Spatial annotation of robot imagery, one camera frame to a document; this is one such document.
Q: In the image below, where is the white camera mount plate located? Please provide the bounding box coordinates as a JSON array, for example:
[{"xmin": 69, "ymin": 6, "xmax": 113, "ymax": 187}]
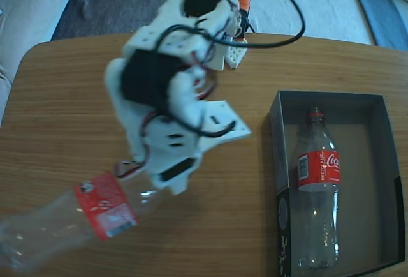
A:
[{"xmin": 194, "ymin": 100, "xmax": 253, "ymax": 153}]

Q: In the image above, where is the white rug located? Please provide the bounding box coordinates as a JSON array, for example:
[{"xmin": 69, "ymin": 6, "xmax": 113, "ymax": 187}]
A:
[{"xmin": 247, "ymin": 0, "xmax": 374, "ymax": 47}]

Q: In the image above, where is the clear bottle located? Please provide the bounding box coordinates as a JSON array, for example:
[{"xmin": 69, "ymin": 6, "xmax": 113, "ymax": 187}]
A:
[
  {"xmin": 0, "ymin": 171, "xmax": 175, "ymax": 274},
  {"xmin": 296, "ymin": 106, "xmax": 342, "ymax": 270}
]

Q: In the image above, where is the grey cardboard box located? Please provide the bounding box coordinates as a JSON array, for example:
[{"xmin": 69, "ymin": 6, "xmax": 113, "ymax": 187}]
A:
[{"xmin": 269, "ymin": 90, "xmax": 402, "ymax": 277}]

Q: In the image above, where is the white cushion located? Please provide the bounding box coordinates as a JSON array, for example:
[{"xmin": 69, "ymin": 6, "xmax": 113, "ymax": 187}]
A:
[{"xmin": 0, "ymin": 0, "xmax": 82, "ymax": 128}]

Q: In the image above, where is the black camera cable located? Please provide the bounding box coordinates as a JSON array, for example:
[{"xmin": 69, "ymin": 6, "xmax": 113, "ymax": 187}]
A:
[{"xmin": 156, "ymin": 0, "xmax": 307, "ymax": 139}]

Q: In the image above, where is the red black servo wire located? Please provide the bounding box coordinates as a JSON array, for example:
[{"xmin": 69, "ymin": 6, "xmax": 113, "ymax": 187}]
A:
[{"xmin": 113, "ymin": 160, "xmax": 146, "ymax": 181}]

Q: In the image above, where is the blue cloth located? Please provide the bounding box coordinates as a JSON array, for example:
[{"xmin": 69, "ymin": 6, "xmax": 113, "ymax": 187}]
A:
[{"xmin": 346, "ymin": 0, "xmax": 408, "ymax": 51}]

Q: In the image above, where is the grey carpet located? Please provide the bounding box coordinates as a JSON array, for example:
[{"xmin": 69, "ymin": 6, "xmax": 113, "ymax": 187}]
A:
[{"xmin": 50, "ymin": 0, "xmax": 351, "ymax": 40}]

